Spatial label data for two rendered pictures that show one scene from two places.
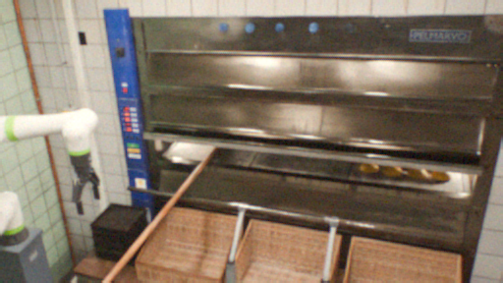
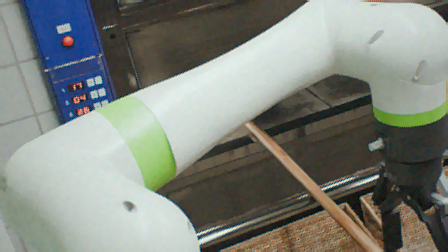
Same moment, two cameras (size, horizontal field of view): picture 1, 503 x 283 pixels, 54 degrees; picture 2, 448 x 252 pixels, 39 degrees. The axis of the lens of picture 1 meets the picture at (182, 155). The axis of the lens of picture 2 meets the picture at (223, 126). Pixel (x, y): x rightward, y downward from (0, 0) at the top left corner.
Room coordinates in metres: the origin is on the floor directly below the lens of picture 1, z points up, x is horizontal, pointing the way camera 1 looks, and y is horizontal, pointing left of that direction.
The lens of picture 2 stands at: (1.48, 1.08, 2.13)
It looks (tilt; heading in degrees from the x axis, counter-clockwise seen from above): 27 degrees down; 319
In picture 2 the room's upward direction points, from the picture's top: 11 degrees counter-clockwise
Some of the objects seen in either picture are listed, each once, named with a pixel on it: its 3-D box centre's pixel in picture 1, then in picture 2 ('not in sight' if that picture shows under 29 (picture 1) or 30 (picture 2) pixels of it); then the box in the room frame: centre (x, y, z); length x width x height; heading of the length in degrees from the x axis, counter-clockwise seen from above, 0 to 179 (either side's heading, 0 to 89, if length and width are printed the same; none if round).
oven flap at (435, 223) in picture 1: (294, 199); (417, 129); (2.46, -0.64, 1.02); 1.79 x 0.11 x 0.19; 64
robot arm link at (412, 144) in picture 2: (80, 157); (408, 131); (1.86, 0.43, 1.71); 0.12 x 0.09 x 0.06; 66
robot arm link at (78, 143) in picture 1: (77, 135); (401, 58); (1.87, 0.43, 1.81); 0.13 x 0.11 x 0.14; 171
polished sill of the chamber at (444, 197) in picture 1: (295, 177); (412, 90); (2.49, -0.65, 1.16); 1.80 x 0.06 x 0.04; 64
